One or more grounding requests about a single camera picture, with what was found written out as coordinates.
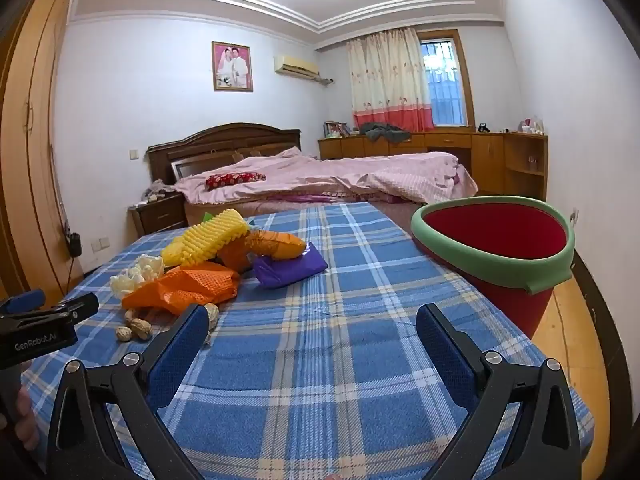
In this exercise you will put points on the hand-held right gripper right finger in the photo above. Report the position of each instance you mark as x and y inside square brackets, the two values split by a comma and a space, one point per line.
[445, 355]

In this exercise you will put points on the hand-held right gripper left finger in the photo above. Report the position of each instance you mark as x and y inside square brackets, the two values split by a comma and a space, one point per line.
[180, 355]

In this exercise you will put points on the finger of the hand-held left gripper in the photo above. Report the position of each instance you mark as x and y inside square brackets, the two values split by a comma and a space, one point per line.
[25, 301]
[75, 310]

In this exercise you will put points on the peanut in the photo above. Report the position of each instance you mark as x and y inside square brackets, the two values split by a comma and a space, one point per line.
[123, 333]
[131, 315]
[214, 316]
[141, 329]

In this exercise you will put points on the white foam net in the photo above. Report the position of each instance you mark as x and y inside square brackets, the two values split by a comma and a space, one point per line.
[132, 277]

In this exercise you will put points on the orange mesh bag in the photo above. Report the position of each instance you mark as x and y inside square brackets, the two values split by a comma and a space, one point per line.
[180, 287]

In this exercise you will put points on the yellow foam net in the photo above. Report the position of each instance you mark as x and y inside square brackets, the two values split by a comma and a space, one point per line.
[210, 237]

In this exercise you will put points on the red bin with green rim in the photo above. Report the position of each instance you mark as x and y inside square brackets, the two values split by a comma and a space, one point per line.
[500, 240]

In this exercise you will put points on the purple plastic bag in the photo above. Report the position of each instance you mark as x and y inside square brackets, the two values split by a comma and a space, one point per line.
[290, 270]

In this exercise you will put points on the orange foam net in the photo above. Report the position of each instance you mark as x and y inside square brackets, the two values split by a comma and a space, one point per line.
[270, 245]

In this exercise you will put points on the person's left hand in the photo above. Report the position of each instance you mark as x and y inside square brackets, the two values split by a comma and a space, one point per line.
[22, 420]

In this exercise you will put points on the black plugged charger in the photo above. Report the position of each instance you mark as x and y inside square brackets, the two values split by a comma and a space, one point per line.
[74, 244]

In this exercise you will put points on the blue plaid blanket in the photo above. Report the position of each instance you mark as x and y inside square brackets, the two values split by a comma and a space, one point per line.
[325, 335]

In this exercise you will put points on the dark wooden nightstand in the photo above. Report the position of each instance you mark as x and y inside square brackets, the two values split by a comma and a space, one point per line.
[160, 215]

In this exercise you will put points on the wooden wardrobe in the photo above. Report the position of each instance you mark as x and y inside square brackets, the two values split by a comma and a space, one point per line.
[30, 160]

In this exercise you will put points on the grey clutter on nightstand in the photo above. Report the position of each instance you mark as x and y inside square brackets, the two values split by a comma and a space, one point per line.
[156, 191]

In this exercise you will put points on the red patterned pillow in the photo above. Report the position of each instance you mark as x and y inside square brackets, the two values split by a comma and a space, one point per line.
[235, 180]

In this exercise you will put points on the wooden desk cabinet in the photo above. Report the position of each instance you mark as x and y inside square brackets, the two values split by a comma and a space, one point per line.
[490, 155]

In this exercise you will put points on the pink quilt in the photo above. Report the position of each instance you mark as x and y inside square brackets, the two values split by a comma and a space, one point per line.
[350, 172]

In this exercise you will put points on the glass cup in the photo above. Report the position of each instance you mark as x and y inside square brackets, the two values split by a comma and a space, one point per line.
[534, 164]

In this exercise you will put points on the dark wooden bed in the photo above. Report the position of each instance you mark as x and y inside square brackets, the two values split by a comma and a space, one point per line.
[220, 145]

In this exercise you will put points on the grey clothes pile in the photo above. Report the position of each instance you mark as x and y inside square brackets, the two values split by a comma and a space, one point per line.
[385, 132]

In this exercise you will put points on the small items on desk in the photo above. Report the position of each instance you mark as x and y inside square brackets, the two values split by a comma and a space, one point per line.
[531, 126]

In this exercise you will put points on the cream and red curtain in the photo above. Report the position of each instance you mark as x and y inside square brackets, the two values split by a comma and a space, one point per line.
[387, 80]

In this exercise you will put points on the framed wedding photo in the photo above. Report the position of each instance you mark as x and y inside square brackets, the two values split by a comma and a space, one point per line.
[232, 66]

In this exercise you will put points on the white wall socket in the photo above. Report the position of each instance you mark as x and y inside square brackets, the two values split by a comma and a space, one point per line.
[101, 244]

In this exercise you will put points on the window with wooden frame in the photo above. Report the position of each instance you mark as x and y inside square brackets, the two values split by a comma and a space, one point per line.
[447, 80]

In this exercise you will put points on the wall air conditioner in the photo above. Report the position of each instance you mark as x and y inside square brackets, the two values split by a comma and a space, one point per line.
[296, 66]

